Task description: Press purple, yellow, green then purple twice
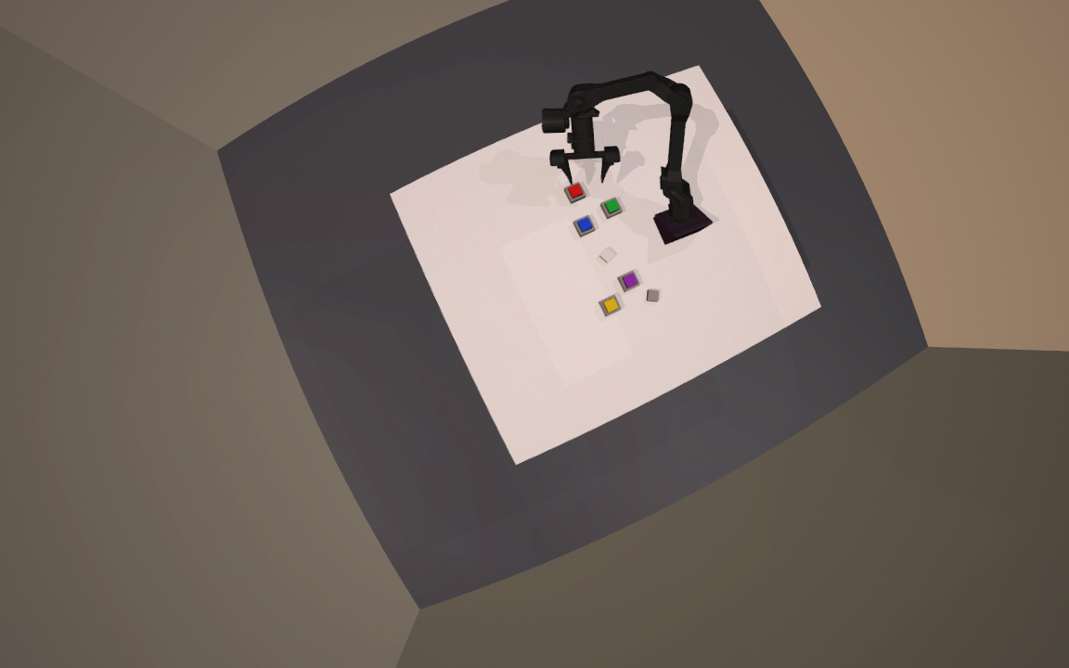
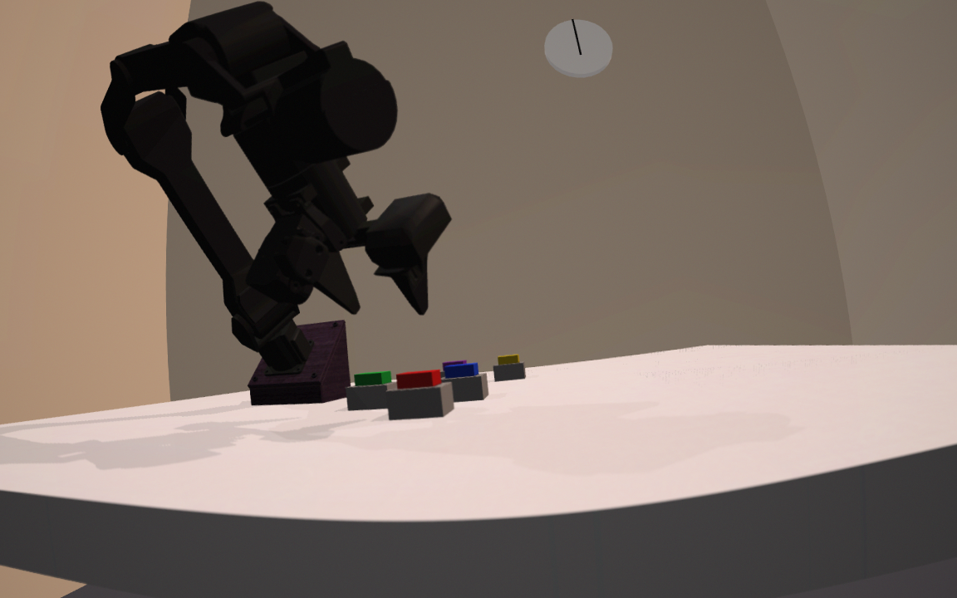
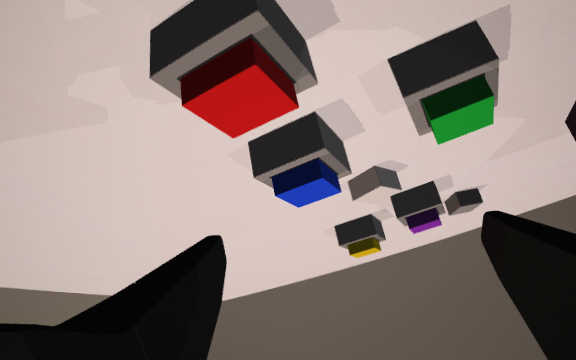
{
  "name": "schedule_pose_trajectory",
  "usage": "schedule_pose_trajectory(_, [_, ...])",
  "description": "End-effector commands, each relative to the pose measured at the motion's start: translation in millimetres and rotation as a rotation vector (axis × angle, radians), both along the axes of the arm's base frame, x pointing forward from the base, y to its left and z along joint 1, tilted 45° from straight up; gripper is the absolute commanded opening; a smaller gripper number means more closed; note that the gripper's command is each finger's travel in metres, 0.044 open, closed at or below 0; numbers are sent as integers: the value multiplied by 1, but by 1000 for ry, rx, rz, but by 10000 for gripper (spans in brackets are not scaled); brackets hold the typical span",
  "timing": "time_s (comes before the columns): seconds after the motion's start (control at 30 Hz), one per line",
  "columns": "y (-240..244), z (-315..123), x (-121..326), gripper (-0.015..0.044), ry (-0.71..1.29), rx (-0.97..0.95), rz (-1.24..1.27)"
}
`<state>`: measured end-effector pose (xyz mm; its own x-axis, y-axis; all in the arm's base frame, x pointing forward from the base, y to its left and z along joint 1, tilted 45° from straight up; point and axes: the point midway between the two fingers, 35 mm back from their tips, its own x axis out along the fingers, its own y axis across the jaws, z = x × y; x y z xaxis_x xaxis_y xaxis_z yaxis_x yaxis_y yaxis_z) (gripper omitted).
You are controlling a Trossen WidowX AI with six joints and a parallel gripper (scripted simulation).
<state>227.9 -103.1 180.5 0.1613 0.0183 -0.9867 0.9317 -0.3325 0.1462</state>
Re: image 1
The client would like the purple button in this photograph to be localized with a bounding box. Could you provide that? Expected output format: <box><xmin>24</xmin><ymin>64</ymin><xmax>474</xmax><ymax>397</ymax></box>
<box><xmin>617</xmin><ymin>270</ymin><xmax>640</xmax><ymax>293</ymax></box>

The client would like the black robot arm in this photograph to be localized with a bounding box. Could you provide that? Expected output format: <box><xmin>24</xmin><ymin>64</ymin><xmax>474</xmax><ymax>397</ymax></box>
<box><xmin>541</xmin><ymin>71</ymin><xmax>697</xmax><ymax>224</ymax></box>

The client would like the red button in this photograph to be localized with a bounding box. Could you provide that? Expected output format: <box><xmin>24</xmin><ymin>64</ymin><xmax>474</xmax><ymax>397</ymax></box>
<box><xmin>564</xmin><ymin>181</ymin><xmax>586</xmax><ymax>204</ymax></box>

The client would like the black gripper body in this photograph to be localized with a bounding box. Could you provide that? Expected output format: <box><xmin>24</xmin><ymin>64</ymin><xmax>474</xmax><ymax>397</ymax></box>
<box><xmin>549</xmin><ymin>131</ymin><xmax>621</xmax><ymax>166</ymax></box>

